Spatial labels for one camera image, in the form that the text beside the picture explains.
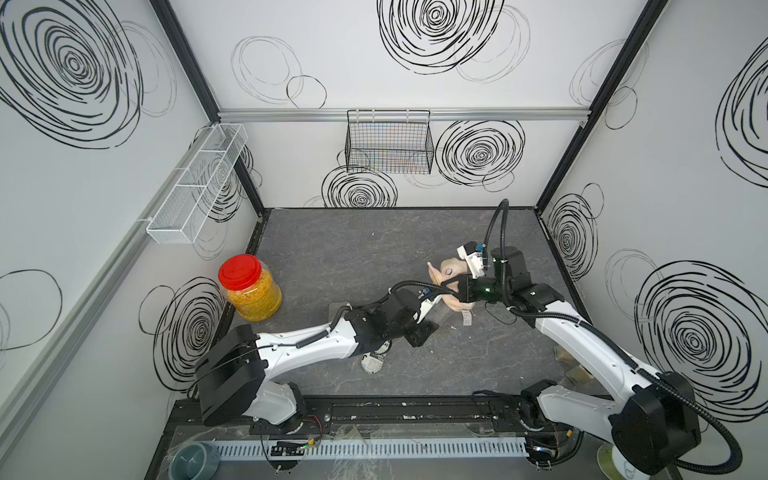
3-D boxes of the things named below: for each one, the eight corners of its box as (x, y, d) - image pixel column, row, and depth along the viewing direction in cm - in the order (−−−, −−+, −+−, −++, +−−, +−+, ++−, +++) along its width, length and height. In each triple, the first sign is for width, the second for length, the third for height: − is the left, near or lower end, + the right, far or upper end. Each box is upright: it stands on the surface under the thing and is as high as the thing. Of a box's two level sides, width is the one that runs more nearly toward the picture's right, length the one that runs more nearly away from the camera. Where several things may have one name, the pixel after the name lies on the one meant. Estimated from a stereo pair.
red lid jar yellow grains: (241, 322, 92) (210, 288, 76) (251, 291, 99) (225, 254, 83) (277, 322, 92) (254, 288, 76) (284, 291, 99) (265, 254, 83)
